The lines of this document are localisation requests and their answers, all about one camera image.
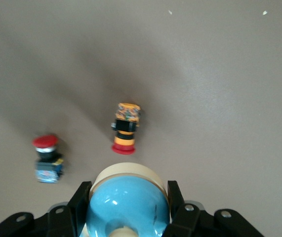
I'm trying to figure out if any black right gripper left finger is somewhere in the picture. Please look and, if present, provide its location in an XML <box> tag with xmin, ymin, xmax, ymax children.
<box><xmin>0</xmin><ymin>181</ymin><xmax>92</xmax><ymax>237</ymax></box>

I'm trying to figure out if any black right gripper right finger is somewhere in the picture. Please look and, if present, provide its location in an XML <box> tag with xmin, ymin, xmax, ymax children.
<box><xmin>162</xmin><ymin>180</ymin><xmax>265</xmax><ymax>237</ymax></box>

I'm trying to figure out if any light blue desk bell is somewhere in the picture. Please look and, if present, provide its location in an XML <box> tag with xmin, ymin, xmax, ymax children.
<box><xmin>80</xmin><ymin>162</ymin><xmax>173</xmax><ymax>237</ymax></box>

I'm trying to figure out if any red button black blue body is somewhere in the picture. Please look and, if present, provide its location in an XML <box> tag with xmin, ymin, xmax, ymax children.
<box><xmin>31</xmin><ymin>134</ymin><xmax>65</xmax><ymax>184</ymax></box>

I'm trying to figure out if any red button orange yellow body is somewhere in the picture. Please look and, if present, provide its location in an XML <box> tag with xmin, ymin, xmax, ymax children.
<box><xmin>110</xmin><ymin>102</ymin><xmax>141</xmax><ymax>156</ymax></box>

